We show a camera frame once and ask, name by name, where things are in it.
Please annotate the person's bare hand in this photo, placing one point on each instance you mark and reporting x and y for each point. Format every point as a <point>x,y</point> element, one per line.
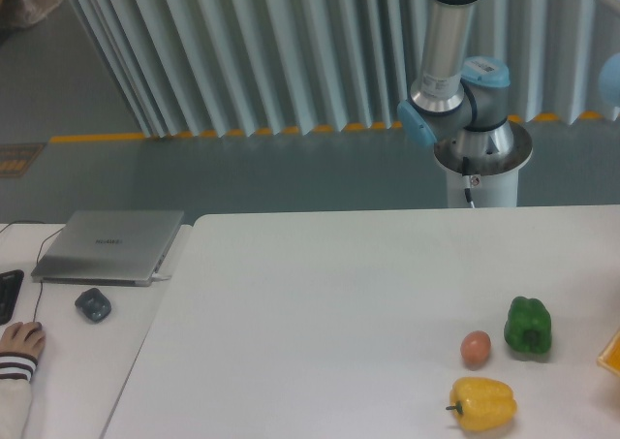
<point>15,341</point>

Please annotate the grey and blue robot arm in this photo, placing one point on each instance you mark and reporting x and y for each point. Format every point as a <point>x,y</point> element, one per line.
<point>485,60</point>

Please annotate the forearm in striped-cuff sleeve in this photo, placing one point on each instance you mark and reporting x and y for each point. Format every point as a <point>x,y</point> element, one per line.
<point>17,371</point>

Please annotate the yellow basket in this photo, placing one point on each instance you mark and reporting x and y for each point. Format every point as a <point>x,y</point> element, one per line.
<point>609,358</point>

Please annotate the black keyboard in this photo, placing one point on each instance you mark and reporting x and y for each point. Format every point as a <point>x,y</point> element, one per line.
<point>10,285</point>

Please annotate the small dark grey tray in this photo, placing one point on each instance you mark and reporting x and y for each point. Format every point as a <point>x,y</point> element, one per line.
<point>93,305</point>

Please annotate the silver laptop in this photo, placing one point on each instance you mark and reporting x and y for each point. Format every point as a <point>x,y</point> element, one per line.
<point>110,247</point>

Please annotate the white laptop plug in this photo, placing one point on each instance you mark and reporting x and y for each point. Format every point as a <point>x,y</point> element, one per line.
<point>156,277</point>

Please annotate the grey folding screen partition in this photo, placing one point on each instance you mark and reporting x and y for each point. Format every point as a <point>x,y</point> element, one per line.
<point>247,65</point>

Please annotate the brown egg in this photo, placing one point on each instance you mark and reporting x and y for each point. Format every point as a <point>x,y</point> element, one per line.
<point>475,348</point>

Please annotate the yellow bell pepper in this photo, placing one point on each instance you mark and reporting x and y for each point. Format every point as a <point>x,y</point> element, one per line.
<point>480,404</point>

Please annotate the green bell pepper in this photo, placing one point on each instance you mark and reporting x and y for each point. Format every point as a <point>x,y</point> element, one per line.
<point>528,328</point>

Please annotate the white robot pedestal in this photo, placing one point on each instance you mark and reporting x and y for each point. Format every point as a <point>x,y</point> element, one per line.
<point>482,168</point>

